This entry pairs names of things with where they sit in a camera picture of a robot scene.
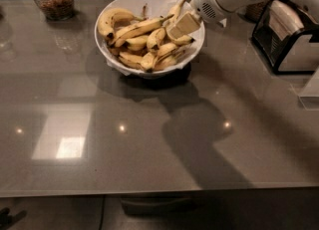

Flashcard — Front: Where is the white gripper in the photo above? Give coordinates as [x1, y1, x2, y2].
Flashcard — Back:
[168, 0, 232, 39]

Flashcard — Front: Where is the small banana centre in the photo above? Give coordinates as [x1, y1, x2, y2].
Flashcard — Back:
[147, 27, 165, 52]

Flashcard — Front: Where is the white bowl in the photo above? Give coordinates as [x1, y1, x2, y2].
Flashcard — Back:
[94, 0, 206, 78]

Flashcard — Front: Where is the long banana across top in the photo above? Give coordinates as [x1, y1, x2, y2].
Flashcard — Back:
[109, 14, 173, 47]

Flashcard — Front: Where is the large curved banana left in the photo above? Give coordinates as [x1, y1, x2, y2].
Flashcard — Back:
[98, 8, 143, 41]

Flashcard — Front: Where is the white sign stand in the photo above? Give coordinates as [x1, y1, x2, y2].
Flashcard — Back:
[217, 18, 227, 28]

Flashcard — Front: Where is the glass jar with granola right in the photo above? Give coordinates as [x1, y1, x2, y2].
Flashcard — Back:
[244, 1, 267, 22]

